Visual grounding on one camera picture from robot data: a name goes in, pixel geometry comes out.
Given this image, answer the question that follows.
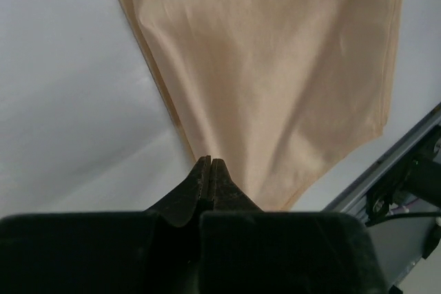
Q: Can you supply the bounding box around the beige cloth napkin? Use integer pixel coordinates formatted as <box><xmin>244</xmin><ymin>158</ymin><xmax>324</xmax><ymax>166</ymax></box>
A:
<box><xmin>119</xmin><ymin>0</ymin><xmax>402</xmax><ymax>211</ymax></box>

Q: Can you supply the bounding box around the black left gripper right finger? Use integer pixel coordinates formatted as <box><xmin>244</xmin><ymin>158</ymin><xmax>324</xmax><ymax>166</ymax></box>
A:
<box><xmin>198</xmin><ymin>158</ymin><xmax>390</xmax><ymax>294</ymax></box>

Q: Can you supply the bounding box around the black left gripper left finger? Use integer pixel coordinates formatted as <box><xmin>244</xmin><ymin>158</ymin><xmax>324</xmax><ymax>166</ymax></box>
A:
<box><xmin>1</xmin><ymin>156</ymin><xmax>211</xmax><ymax>293</ymax></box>

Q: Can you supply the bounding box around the aluminium mounting rail frame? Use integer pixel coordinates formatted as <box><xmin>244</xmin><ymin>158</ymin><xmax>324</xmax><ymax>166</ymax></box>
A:
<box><xmin>325</xmin><ymin>106</ymin><xmax>440</xmax><ymax>286</ymax></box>

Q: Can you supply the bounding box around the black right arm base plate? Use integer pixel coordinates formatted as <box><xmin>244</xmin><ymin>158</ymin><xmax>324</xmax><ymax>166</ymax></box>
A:
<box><xmin>366</xmin><ymin>126</ymin><xmax>440</xmax><ymax>227</ymax></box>

